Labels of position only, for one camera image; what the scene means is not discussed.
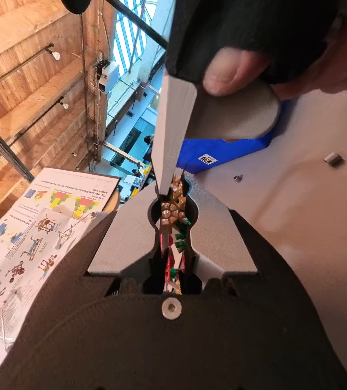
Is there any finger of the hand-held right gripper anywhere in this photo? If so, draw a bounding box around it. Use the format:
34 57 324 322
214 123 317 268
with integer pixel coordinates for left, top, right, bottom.
151 73 199 195

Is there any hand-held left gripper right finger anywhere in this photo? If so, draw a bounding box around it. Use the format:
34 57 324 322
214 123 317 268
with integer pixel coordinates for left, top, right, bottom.
181 174 258 294

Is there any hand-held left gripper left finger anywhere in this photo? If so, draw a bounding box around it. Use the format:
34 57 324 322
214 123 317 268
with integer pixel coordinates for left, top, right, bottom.
87 180 164 294

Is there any blue bin with white tag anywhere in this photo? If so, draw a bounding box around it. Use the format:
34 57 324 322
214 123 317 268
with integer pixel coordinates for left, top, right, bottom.
177 99 287 175

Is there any colourful toy construction car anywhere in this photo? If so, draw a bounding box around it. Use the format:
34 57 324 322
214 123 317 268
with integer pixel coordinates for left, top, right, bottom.
160 174 192 294

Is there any person's right hand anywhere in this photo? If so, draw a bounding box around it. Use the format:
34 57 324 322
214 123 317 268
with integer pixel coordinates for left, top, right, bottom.
202 0 347 102

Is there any white box device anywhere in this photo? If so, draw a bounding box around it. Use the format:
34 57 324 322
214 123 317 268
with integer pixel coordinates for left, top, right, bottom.
96 59 120 93

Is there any toy models picture leaflet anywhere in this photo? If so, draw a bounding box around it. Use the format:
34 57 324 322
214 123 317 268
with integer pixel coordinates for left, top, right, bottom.
0 203 101 390

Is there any black metal pole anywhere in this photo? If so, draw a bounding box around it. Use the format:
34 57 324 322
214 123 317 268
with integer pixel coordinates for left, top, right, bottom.
105 0 168 49

